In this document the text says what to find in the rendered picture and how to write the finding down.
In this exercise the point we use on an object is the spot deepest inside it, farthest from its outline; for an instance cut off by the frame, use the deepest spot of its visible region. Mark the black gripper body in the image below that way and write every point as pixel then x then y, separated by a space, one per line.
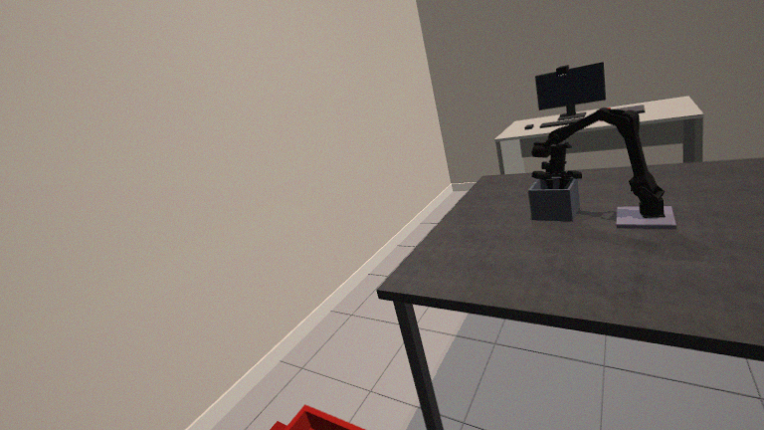
pixel 557 169

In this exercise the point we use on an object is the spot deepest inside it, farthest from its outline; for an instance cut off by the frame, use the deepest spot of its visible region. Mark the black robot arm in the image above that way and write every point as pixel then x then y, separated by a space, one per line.
pixel 642 183

